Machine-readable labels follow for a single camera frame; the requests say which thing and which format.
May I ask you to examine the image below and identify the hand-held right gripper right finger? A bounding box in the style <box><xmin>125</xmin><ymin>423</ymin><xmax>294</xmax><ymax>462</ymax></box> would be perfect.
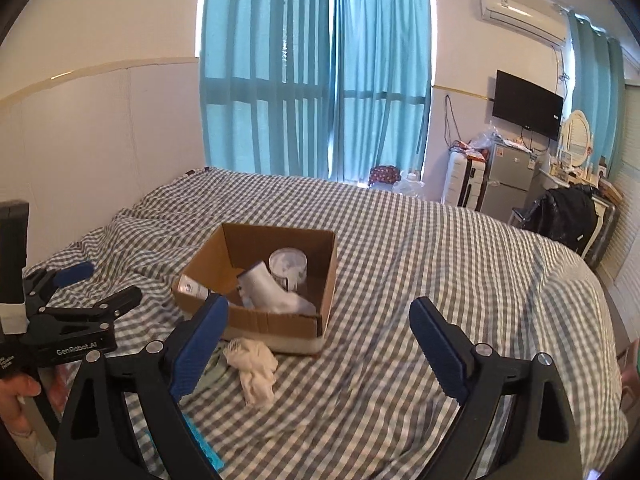
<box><xmin>409</xmin><ymin>296</ymin><xmax>584</xmax><ymax>480</ymax></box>

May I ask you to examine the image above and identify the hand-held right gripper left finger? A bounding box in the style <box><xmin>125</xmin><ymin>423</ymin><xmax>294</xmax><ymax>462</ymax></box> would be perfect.
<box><xmin>53</xmin><ymin>293</ymin><xmax>230</xmax><ymax>480</ymax></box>

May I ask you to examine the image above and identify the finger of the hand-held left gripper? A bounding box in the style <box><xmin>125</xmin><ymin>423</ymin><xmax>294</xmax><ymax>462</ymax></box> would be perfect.
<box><xmin>22</xmin><ymin>260</ymin><xmax>96</xmax><ymax>306</ymax></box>
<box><xmin>37</xmin><ymin>285</ymin><xmax>143</xmax><ymax>332</ymax></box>

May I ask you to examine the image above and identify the white cloth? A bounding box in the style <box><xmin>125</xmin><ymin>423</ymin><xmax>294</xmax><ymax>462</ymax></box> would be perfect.
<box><xmin>222</xmin><ymin>338</ymin><xmax>279</xmax><ymax>394</ymax></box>

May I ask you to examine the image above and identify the brown cardboard box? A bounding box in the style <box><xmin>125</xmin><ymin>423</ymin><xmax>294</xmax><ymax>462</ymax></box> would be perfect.
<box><xmin>171</xmin><ymin>223</ymin><xmax>338</xmax><ymax>356</ymax></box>

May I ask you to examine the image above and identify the person's left hand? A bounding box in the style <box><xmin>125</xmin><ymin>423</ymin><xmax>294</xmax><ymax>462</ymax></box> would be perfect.
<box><xmin>0</xmin><ymin>375</ymin><xmax>42</xmax><ymax>436</ymax></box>

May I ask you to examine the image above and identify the pale green cloth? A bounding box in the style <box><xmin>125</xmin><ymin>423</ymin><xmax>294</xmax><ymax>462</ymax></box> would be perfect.
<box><xmin>192</xmin><ymin>347</ymin><xmax>232</xmax><ymax>395</ymax></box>

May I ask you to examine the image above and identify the grey checkered bed sheet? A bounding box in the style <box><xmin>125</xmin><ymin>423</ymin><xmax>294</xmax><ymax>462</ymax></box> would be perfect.
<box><xmin>20</xmin><ymin>166</ymin><xmax>630</xmax><ymax>480</ymax></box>

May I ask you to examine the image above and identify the white tube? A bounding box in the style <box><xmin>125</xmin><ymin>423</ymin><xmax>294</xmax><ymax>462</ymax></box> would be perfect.
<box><xmin>178</xmin><ymin>275</ymin><xmax>211</xmax><ymax>300</ymax></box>

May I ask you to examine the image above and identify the white pouch in box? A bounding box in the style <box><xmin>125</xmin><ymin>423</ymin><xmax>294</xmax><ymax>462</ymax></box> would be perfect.
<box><xmin>236</xmin><ymin>261</ymin><xmax>318</xmax><ymax>317</ymax></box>

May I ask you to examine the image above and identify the blue patterned packet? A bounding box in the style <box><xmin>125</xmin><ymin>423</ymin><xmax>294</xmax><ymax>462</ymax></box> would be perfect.
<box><xmin>145</xmin><ymin>412</ymin><xmax>225</xmax><ymax>475</ymax></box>

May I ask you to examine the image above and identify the white round jar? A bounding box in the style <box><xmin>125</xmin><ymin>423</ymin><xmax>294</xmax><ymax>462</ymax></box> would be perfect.
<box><xmin>268</xmin><ymin>248</ymin><xmax>308</xmax><ymax>293</ymax></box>

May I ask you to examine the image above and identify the clear plastic bag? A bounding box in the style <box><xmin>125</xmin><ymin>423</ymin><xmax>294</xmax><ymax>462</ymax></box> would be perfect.
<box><xmin>392</xmin><ymin>172</ymin><xmax>426</xmax><ymax>197</ymax></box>

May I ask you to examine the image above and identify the white suitcase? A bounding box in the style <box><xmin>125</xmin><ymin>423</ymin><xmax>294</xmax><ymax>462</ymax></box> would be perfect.
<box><xmin>441</xmin><ymin>154</ymin><xmax>487</xmax><ymax>209</ymax></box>

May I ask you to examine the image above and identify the dotted dark bag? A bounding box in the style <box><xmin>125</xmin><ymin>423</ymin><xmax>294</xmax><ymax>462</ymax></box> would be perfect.
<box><xmin>368</xmin><ymin>165</ymin><xmax>402</xmax><ymax>189</ymax></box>

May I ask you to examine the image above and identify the silver mini fridge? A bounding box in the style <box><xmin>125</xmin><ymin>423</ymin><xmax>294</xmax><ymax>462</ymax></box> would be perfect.
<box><xmin>479</xmin><ymin>141</ymin><xmax>537</xmax><ymax>221</ymax></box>

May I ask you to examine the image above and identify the black backpack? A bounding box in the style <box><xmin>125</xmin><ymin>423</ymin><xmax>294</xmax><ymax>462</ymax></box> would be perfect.
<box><xmin>530</xmin><ymin>185</ymin><xmax>600</xmax><ymax>256</ymax></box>

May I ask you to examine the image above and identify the white dressing table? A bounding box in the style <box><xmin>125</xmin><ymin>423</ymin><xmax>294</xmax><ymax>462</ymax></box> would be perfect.
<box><xmin>537</xmin><ymin>162</ymin><xmax>623</xmax><ymax>261</ymax></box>

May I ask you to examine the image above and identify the white oval mirror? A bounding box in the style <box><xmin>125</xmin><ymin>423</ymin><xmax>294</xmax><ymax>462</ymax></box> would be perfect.
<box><xmin>559</xmin><ymin>109</ymin><xmax>593</xmax><ymax>170</ymax></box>

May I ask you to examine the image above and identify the teal curtain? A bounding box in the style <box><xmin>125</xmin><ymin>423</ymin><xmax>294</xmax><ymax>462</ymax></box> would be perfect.
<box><xmin>567</xmin><ymin>7</ymin><xmax>626</xmax><ymax>178</ymax></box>
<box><xmin>199</xmin><ymin>0</ymin><xmax>332</xmax><ymax>180</ymax></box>
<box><xmin>327</xmin><ymin>0</ymin><xmax>432</xmax><ymax>184</ymax></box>

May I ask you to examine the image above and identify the white air conditioner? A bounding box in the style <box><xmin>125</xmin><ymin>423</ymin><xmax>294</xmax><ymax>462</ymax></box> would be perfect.
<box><xmin>480</xmin><ymin>0</ymin><xmax>568</xmax><ymax>45</ymax></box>

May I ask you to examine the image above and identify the black wall television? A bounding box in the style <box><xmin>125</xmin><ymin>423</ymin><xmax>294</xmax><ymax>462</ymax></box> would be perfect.
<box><xmin>492</xmin><ymin>70</ymin><xmax>564</xmax><ymax>142</ymax></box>

